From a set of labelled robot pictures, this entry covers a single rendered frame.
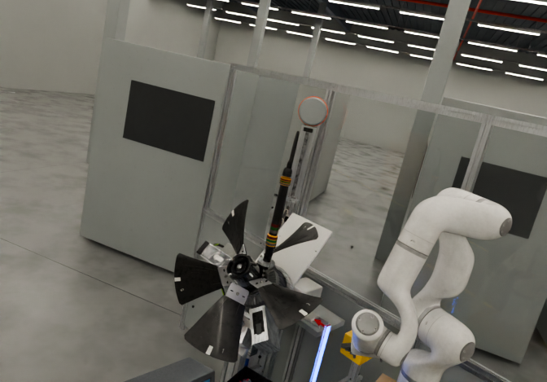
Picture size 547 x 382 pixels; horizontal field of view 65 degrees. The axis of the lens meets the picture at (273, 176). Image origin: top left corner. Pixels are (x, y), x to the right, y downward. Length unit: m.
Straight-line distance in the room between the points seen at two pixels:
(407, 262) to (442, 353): 0.34
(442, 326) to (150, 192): 3.28
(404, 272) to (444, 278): 0.21
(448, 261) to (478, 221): 0.17
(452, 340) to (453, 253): 0.25
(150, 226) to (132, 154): 0.71
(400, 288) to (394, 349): 0.15
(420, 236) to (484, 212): 0.18
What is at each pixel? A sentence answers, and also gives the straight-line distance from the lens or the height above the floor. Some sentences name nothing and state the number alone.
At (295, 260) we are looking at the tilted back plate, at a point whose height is 1.20.
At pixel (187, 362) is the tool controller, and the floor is 1.24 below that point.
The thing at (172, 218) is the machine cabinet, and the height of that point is 0.57.
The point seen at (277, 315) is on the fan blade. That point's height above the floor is 1.16.
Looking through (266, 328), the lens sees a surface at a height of 1.03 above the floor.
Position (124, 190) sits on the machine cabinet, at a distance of 4.42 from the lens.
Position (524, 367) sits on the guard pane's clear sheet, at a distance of 2.18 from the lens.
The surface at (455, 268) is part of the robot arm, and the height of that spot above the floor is 1.58.
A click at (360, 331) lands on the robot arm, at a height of 1.40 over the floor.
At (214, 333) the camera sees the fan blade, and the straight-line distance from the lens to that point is 1.81.
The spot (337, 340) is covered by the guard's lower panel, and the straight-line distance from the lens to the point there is 2.55.
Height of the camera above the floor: 1.97
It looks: 12 degrees down
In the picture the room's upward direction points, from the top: 13 degrees clockwise
